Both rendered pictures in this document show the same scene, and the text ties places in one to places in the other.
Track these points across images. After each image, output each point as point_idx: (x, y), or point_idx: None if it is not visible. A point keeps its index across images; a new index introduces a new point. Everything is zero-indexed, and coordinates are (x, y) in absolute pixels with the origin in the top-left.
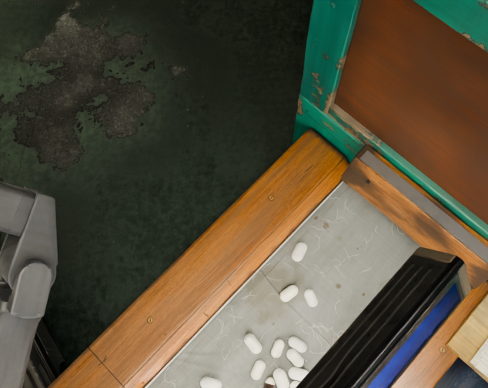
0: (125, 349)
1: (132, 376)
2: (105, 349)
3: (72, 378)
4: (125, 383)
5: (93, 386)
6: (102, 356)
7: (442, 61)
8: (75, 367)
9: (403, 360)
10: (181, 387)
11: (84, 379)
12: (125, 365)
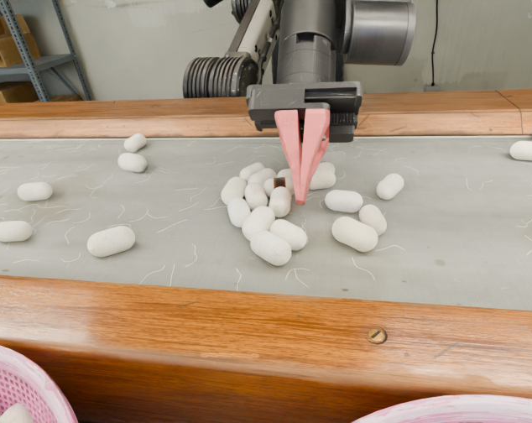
0: None
1: None
2: (515, 93)
3: (459, 93)
4: (524, 111)
5: (480, 101)
6: (508, 95)
7: None
8: (468, 91)
9: None
10: None
11: (472, 96)
12: None
